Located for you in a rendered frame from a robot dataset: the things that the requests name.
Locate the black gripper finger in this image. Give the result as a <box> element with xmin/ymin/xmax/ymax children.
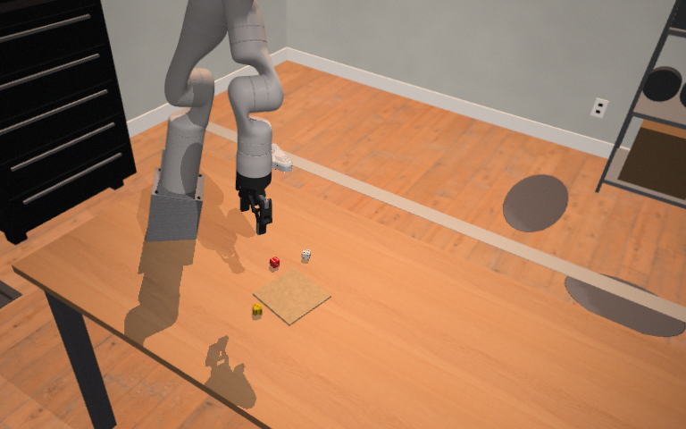
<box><xmin>235</xmin><ymin>181</ymin><xmax>250</xmax><ymax>212</ymax></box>
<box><xmin>247</xmin><ymin>192</ymin><xmax>272</xmax><ymax>235</ymax></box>

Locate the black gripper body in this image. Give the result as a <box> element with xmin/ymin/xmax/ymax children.
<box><xmin>236</xmin><ymin>169</ymin><xmax>272</xmax><ymax>206</ymax></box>

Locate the tan flat mat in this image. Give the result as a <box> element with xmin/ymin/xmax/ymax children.
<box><xmin>253</xmin><ymin>267</ymin><xmax>331</xmax><ymax>325</ymax></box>

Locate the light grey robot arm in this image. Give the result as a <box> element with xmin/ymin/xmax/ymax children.
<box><xmin>159</xmin><ymin>0</ymin><xmax>292</xmax><ymax>194</ymax></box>

